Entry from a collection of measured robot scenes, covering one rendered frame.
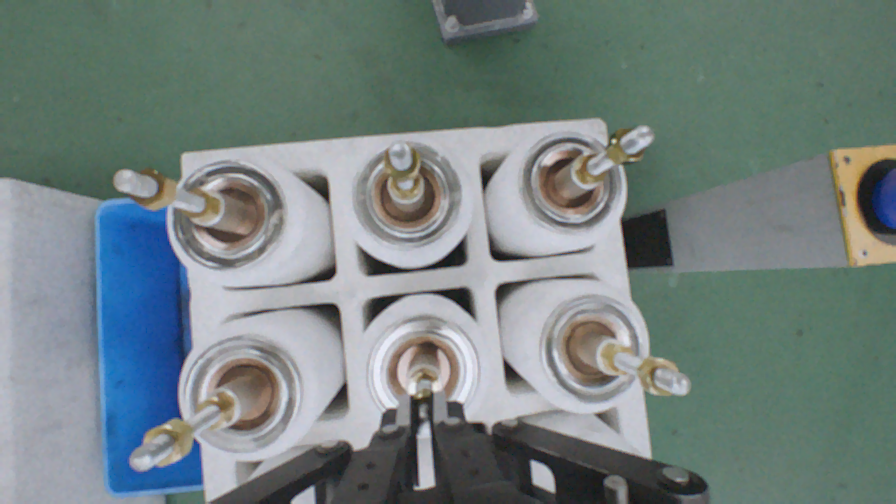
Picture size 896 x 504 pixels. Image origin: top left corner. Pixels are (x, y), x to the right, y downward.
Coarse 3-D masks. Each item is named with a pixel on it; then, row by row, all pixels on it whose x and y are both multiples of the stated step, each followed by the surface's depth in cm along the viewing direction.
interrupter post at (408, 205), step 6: (390, 180) 22; (420, 186) 22; (390, 192) 22; (420, 192) 22; (396, 198) 22; (414, 198) 22; (420, 198) 23; (396, 204) 24; (402, 204) 22; (408, 204) 22; (414, 204) 23; (420, 204) 24; (402, 210) 25; (408, 210) 24; (414, 210) 25
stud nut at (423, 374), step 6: (420, 372) 20; (426, 372) 20; (432, 372) 21; (414, 378) 20; (420, 378) 20; (426, 378) 20; (432, 378) 20; (438, 378) 20; (414, 384) 20; (432, 384) 20; (438, 384) 20; (414, 390) 20; (438, 390) 20
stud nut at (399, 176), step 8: (408, 144) 17; (416, 152) 17; (384, 160) 17; (416, 160) 17; (384, 168) 17; (392, 168) 17; (408, 168) 17; (416, 168) 17; (392, 176) 17; (400, 176) 17; (408, 176) 17; (416, 176) 18
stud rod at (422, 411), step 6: (420, 384) 19; (426, 384) 19; (432, 390) 19; (420, 408) 16; (426, 408) 16; (420, 414) 15; (426, 414) 15; (420, 420) 15; (426, 420) 15; (420, 426) 15; (426, 426) 15; (420, 432) 15; (426, 432) 15
